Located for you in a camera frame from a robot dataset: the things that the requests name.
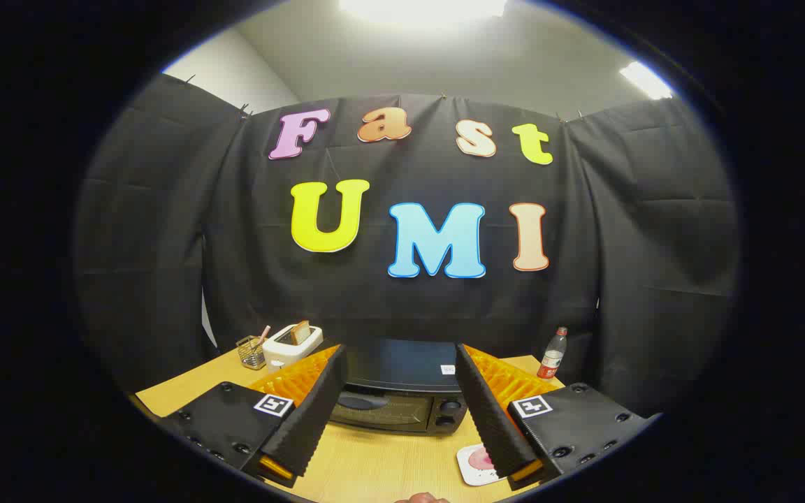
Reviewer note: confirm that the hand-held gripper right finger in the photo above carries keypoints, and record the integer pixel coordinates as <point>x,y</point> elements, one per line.
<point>490,426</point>

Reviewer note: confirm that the small ceiling light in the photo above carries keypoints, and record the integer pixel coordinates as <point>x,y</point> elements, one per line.
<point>646,79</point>

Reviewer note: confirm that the round pink ham slice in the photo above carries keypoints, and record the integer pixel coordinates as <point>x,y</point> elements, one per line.
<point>479,460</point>

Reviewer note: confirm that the brown bread slice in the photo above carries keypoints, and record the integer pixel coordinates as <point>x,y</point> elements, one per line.
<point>300,333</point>

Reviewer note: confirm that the red label water bottle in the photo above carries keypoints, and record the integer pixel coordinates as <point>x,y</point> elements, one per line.
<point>551,360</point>

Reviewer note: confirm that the large ceiling light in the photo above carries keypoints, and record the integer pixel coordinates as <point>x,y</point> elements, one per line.
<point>423,7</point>

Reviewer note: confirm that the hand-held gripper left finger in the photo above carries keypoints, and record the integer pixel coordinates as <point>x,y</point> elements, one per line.
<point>312,426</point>

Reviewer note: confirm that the white square plate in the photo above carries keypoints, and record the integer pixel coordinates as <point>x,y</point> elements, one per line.
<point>469,473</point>

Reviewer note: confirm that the white pop-up toaster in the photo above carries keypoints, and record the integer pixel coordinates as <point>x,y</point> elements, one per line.
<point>284,354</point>

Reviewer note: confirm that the black toaster oven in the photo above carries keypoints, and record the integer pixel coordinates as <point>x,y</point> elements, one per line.
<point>402,367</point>

